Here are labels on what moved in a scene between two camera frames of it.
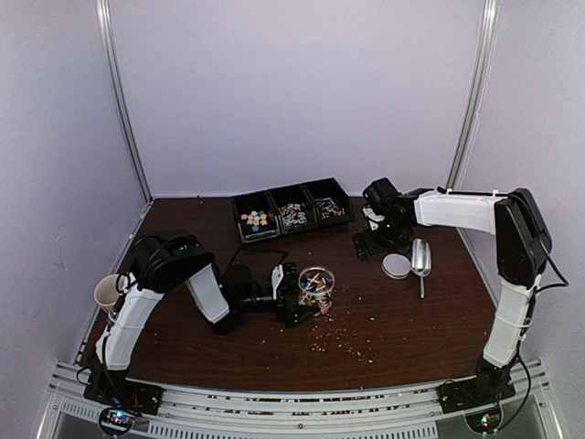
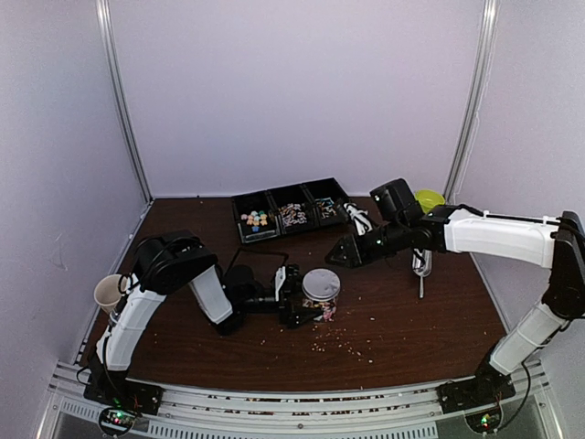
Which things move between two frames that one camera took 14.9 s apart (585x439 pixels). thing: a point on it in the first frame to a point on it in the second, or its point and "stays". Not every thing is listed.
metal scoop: x=421 y=262 stays
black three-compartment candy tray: x=270 y=214 stays
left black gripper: x=289 y=316 stays
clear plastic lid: x=396 y=266 to x=321 y=284
